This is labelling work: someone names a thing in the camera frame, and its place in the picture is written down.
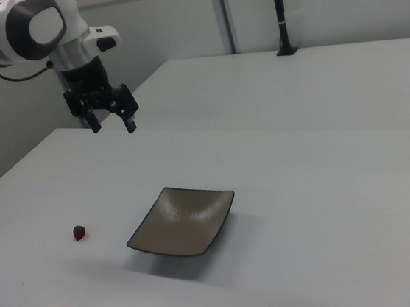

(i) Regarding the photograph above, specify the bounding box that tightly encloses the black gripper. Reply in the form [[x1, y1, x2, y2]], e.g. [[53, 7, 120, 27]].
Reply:
[[54, 52, 143, 142]]

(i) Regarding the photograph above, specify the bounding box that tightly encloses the red strawberry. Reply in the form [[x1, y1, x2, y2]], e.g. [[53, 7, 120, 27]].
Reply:
[[72, 223, 89, 242]]

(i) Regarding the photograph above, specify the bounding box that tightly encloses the square brown ceramic plate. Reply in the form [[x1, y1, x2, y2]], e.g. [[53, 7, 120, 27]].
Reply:
[[120, 179, 242, 264]]

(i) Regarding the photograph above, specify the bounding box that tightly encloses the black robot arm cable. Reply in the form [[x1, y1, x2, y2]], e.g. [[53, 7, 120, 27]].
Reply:
[[0, 55, 57, 84]]

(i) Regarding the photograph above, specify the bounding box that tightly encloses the black camera stand pole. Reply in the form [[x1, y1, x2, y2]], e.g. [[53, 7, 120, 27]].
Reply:
[[270, 0, 300, 58]]

